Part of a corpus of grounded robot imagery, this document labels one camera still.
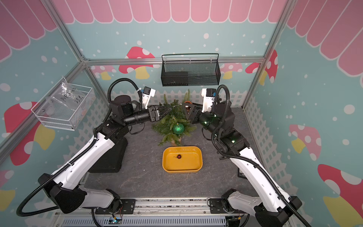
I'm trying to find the black wire mesh basket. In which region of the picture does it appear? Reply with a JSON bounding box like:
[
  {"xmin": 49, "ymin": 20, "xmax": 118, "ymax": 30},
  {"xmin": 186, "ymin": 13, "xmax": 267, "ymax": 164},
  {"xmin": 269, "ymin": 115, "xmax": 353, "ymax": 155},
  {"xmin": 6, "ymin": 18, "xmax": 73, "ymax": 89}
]
[{"xmin": 161, "ymin": 53, "xmax": 221, "ymax": 87}]

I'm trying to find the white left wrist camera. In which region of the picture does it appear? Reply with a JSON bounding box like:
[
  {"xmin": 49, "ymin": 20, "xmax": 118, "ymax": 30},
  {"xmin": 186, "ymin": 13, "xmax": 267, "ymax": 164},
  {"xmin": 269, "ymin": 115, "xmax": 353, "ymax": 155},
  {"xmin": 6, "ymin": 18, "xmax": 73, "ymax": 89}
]
[{"xmin": 141, "ymin": 87, "xmax": 156, "ymax": 109}]

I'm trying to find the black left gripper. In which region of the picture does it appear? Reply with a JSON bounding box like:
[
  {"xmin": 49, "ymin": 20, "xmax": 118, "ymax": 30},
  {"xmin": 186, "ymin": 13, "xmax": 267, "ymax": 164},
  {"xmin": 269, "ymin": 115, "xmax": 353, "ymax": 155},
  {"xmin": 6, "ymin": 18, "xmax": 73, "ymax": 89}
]
[{"xmin": 123, "ymin": 104, "xmax": 173, "ymax": 126}]

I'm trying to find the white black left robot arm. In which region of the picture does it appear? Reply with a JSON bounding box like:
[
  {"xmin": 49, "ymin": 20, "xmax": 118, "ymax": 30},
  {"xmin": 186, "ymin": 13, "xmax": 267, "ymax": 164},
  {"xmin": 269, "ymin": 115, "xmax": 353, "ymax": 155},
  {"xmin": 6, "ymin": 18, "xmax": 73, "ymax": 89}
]
[{"xmin": 39, "ymin": 95, "xmax": 172, "ymax": 214}]

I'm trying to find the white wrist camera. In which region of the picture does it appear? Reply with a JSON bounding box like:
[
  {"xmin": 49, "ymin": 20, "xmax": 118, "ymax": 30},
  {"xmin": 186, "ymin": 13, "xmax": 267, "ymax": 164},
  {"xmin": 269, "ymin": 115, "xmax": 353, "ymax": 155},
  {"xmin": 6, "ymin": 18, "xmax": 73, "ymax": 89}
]
[
  {"xmin": 201, "ymin": 89, "xmax": 216, "ymax": 113},
  {"xmin": 141, "ymin": 87, "xmax": 156, "ymax": 109}
]

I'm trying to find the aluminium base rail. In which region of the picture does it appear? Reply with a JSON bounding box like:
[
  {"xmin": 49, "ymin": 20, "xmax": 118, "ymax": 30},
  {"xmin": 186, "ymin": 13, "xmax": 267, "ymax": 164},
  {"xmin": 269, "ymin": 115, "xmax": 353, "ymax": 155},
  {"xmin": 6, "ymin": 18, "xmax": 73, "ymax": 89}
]
[{"xmin": 51, "ymin": 197, "xmax": 259, "ymax": 227}]

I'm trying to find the black corrugated right cable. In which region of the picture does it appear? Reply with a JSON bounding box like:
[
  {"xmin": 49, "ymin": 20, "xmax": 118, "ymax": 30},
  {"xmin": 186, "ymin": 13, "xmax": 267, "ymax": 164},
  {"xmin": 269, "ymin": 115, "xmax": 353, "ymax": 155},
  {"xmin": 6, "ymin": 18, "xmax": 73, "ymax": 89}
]
[{"xmin": 211, "ymin": 84, "xmax": 313, "ymax": 227}]

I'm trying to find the yellow plastic tray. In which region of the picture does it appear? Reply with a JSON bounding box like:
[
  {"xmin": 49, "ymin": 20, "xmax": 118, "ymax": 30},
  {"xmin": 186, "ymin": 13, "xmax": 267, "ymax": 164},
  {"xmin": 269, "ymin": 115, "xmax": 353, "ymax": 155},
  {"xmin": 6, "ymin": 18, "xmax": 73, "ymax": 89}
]
[{"xmin": 162, "ymin": 146, "xmax": 203, "ymax": 174}]

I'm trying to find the green glitter ball ornament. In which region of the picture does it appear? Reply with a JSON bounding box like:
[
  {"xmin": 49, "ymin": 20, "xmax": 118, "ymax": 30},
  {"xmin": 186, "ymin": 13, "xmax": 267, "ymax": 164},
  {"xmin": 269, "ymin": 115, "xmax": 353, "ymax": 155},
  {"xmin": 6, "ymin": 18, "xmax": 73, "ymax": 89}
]
[{"xmin": 173, "ymin": 123, "xmax": 185, "ymax": 135}]

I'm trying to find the white wire basket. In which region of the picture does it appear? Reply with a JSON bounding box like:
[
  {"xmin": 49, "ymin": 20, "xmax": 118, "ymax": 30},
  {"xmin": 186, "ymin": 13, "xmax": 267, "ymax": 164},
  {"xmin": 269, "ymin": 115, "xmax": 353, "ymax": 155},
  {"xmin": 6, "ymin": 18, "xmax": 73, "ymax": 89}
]
[{"xmin": 31, "ymin": 78, "xmax": 96, "ymax": 131}]

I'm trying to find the clear plastic bag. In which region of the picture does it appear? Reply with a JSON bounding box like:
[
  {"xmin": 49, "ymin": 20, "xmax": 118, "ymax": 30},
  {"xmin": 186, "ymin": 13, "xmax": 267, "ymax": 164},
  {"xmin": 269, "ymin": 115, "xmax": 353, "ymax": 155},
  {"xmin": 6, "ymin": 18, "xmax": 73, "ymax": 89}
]
[{"xmin": 41, "ymin": 81, "xmax": 95, "ymax": 120}]

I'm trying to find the small green christmas tree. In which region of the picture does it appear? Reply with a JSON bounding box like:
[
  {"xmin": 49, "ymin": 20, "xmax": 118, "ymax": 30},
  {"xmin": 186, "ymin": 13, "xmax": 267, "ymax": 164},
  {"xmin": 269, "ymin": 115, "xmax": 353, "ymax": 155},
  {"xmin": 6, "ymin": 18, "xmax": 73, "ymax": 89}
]
[{"xmin": 152, "ymin": 90, "xmax": 197, "ymax": 146}]

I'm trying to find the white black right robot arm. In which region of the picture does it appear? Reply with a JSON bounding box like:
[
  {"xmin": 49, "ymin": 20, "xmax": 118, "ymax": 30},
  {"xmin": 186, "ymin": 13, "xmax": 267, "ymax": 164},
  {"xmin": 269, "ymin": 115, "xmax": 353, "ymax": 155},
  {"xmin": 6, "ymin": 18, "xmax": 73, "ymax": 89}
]
[{"xmin": 181, "ymin": 102, "xmax": 310, "ymax": 227}]

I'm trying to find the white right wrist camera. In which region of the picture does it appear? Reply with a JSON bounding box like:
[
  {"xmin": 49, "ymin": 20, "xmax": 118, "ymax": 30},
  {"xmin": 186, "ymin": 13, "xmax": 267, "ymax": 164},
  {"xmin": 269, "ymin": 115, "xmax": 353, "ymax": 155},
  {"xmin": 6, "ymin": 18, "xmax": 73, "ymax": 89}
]
[{"xmin": 201, "ymin": 89, "xmax": 216, "ymax": 113}]

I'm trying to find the black corrugated left cable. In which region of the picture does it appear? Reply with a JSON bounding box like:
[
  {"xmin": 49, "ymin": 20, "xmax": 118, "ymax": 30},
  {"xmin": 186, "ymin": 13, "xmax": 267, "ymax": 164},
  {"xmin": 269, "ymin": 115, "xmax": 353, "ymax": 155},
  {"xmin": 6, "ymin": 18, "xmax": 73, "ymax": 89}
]
[{"xmin": 16, "ymin": 78, "xmax": 143, "ymax": 218}]

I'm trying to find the black corrugated cable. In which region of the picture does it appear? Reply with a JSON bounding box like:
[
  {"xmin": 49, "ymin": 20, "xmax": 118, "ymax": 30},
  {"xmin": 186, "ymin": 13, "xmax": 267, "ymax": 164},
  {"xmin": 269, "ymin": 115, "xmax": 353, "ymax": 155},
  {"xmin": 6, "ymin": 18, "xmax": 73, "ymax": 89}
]
[
  {"xmin": 16, "ymin": 78, "xmax": 143, "ymax": 218},
  {"xmin": 211, "ymin": 84, "xmax": 313, "ymax": 227}
]

